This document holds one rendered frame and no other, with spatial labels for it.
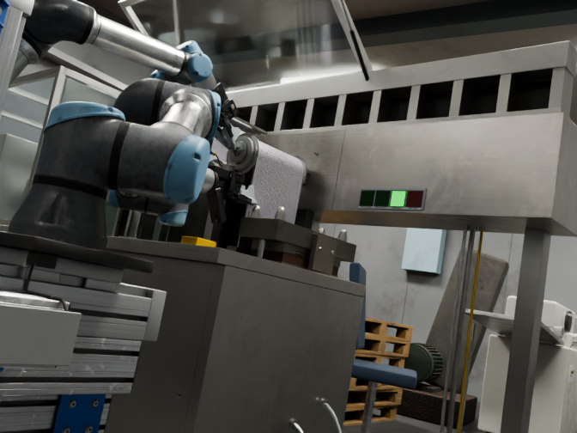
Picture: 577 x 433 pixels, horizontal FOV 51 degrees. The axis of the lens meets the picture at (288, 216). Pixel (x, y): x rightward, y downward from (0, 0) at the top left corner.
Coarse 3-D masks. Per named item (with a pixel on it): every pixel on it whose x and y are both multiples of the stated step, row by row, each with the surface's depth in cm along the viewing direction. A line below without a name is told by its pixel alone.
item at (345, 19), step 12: (132, 0) 258; (144, 0) 254; (336, 0) 203; (336, 12) 206; (348, 12) 206; (132, 24) 269; (348, 24) 207; (348, 36) 210; (360, 48) 212; (360, 60) 211
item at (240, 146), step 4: (236, 144) 199; (240, 144) 197; (244, 144) 196; (236, 148) 199; (240, 148) 197; (244, 148) 196; (232, 152) 199; (236, 152) 198; (240, 152) 196; (244, 152) 195; (232, 156) 199; (236, 156) 198; (240, 156) 196; (244, 156) 195; (232, 160) 198; (236, 160) 197; (240, 160) 196; (244, 160) 196
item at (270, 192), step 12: (252, 180) 194; (264, 180) 199; (276, 180) 203; (264, 192) 199; (276, 192) 203; (288, 192) 208; (264, 204) 199; (276, 204) 203; (288, 204) 208; (264, 216) 199; (288, 216) 208
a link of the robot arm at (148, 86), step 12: (132, 84) 137; (144, 84) 135; (156, 84) 135; (120, 96) 137; (132, 96) 135; (144, 96) 134; (120, 108) 137; (132, 108) 135; (144, 108) 134; (132, 120) 137; (144, 120) 136; (120, 192) 164; (120, 204) 168; (132, 204) 167; (144, 204) 168
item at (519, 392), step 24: (528, 240) 180; (528, 264) 178; (528, 288) 176; (528, 312) 175; (528, 336) 173; (528, 360) 172; (528, 384) 171; (504, 408) 173; (528, 408) 172; (504, 432) 171
